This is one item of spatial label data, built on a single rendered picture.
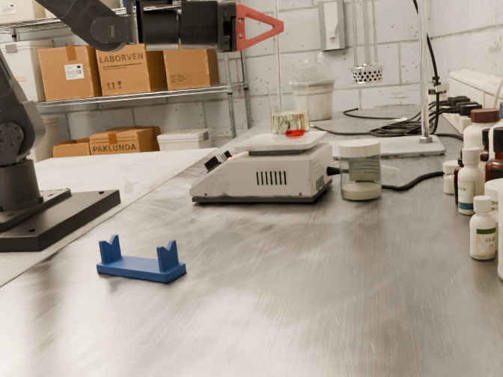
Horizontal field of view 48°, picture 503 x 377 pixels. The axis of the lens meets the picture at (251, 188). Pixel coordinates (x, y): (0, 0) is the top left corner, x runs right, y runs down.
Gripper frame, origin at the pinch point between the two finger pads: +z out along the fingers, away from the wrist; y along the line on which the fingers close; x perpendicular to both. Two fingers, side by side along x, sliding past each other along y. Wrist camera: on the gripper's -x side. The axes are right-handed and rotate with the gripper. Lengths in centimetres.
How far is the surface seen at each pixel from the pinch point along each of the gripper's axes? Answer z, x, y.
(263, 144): -3.5, 16.7, -5.6
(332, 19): 68, -17, 220
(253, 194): -5.2, 24.1, -5.3
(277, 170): -1.9, 20.4, -7.2
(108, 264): -23.8, 25.8, -27.0
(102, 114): -63, 32, 273
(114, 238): -23.1, 23.5, -25.2
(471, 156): 18.9, 17.1, -23.2
